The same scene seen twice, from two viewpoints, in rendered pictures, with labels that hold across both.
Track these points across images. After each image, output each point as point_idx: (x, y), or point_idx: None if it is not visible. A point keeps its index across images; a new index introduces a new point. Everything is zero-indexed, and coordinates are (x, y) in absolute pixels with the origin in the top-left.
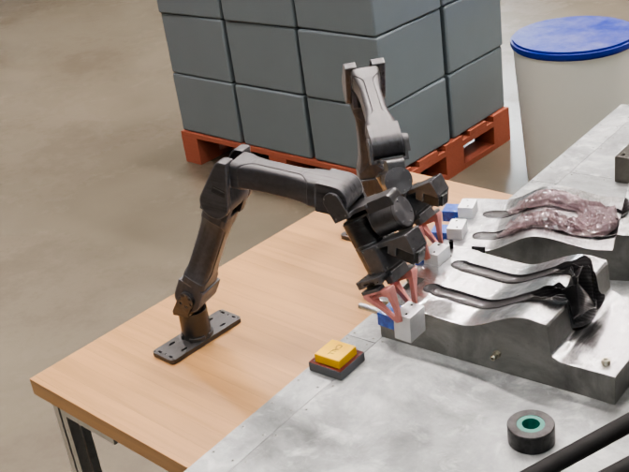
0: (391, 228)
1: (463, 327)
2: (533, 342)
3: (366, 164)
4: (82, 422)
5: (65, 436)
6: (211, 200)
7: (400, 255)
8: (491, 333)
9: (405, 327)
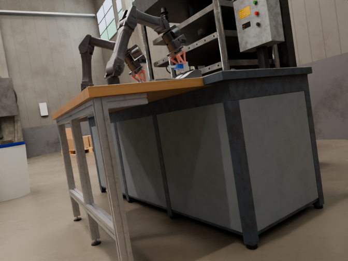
0: (177, 34)
1: (182, 78)
2: (198, 76)
3: (89, 77)
4: (123, 103)
5: (102, 127)
6: (131, 19)
7: (182, 41)
8: (189, 77)
9: (187, 64)
